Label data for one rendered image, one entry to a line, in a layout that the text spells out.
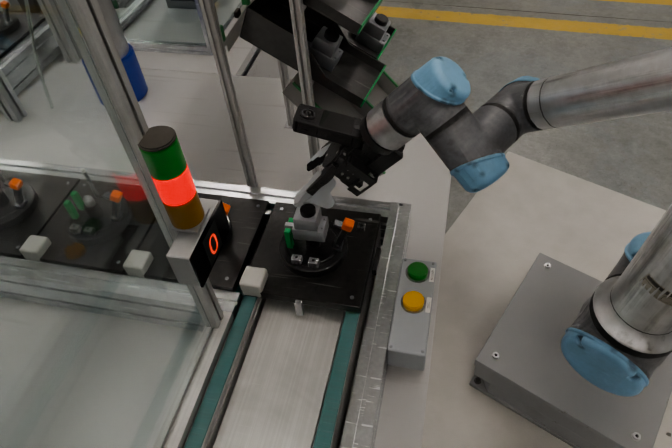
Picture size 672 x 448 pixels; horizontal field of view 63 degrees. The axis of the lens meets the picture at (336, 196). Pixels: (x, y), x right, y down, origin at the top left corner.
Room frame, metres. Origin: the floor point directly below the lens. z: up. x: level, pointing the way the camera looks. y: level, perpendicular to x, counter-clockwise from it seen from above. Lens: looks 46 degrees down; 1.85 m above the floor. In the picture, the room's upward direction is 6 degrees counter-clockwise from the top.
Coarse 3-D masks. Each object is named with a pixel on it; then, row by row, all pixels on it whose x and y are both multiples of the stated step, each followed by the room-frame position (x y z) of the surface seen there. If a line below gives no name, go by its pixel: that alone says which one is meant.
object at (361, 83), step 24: (264, 0) 1.05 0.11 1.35; (288, 0) 1.08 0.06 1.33; (264, 24) 0.96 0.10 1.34; (288, 24) 1.06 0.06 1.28; (312, 24) 1.06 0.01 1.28; (336, 24) 1.04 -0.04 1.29; (264, 48) 0.97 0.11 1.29; (288, 48) 0.94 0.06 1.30; (312, 72) 0.92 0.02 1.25; (336, 72) 0.96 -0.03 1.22; (360, 72) 0.98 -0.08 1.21; (360, 96) 0.91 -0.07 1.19
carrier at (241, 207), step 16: (240, 208) 0.84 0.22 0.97; (256, 208) 0.84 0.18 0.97; (240, 224) 0.80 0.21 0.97; (256, 224) 0.79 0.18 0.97; (240, 240) 0.75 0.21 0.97; (224, 256) 0.71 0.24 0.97; (240, 256) 0.71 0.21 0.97; (224, 272) 0.67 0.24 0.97; (240, 272) 0.67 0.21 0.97; (224, 288) 0.63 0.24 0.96
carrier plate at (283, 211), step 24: (288, 216) 0.81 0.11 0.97; (336, 216) 0.79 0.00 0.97; (360, 216) 0.78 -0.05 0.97; (264, 240) 0.74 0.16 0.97; (360, 240) 0.72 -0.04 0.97; (264, 264) 0.68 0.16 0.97; (360, 264) 0.66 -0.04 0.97; (264, 288) 0.62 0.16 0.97; (288, 288) 0.62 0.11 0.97; (312, 288) 0.61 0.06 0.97; (336, 288) 0.61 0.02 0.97; (360, 288) 0.60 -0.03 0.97; (360, 312) 0.56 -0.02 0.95
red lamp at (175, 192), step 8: (184, 176) 0.54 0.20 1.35; (160, 184) 0.53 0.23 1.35; (168, 184) 0.53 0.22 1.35; (176, 184) 0.53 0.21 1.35; (184, 184) 0.54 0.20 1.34; (192, 184) 0.55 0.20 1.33; (160, 192) 0.54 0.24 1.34; (168, 192) 0.53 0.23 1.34; (176, 192) 0.53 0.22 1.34; (184, 192) 0.54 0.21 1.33; (192, 192) 0.55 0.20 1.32; (168, 200) 0.53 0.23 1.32; (176, 200) 0.53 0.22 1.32; (184, 200) 0.54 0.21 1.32
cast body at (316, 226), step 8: (296, 208) 0.72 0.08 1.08; (304, 208) 0.71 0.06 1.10; (312, 208) 0.71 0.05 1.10; (320, 208) 0.72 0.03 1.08; (296, 216) 0.70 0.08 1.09; (304, 216) 0.69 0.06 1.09; (312, 216) 0.69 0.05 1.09; (320, 216) 0.71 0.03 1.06; (288, 224) 0.72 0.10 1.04; (296, 224) 0.69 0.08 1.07; (304, 224) 0.69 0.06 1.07; (312, 224) 0.68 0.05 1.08; (320, 224) 0.70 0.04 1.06; (328, 224) 0.71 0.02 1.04; (296, 232) 0.69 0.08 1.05; (304, 232) 0.69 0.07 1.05; (312, 232) 0.68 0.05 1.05; (320, 232) 0.68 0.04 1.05; (312, 240) 0.68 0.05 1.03; (320, 240) 0.68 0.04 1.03
